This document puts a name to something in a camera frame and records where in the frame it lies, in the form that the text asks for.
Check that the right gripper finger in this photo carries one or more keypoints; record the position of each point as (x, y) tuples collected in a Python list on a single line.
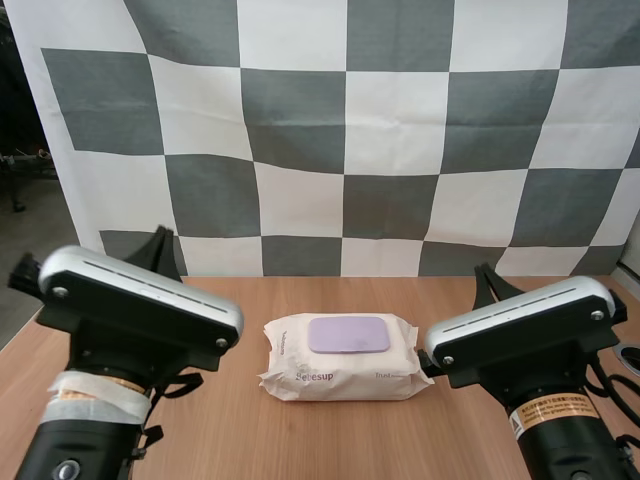
[(479, 292), (497, 292)]

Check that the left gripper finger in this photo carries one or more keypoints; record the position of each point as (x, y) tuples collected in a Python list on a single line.
[(169, 260), (146, 252)]

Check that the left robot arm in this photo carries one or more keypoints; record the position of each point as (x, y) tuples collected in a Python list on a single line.
[(75, 440)]

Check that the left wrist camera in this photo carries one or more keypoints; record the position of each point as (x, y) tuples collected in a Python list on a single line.
[(145, 320)]

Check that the white wet wipes pack lilac lid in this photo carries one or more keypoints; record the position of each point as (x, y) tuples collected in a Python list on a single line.
[(345, 362)]

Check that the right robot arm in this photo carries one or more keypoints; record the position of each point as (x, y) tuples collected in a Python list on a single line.
[(560, 440)]

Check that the checked cloth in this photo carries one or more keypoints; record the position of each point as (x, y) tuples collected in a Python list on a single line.
[(350, 150)]

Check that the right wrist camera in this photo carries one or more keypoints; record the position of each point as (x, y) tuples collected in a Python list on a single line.
[(520, 345)]

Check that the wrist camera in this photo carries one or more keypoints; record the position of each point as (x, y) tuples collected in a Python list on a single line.
[(520, 345), (145, 320)]

